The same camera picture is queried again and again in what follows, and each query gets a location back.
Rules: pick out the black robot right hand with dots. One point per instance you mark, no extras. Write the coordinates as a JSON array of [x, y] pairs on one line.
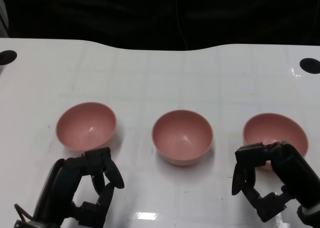
[[292, 168]]

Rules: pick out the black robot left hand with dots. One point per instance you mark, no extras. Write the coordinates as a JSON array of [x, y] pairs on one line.
[[60, 183]]

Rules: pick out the pink plastic bowl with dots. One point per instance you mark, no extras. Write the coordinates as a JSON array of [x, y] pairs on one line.
[[272, 130], [182, 137], [85, 127]]

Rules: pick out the black round table grommet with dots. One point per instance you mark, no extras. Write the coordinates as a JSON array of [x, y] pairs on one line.
[[310, 65], [7, 57]]

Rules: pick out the black cloth backdrop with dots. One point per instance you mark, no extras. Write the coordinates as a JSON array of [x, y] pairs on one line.
[[125, 15]]

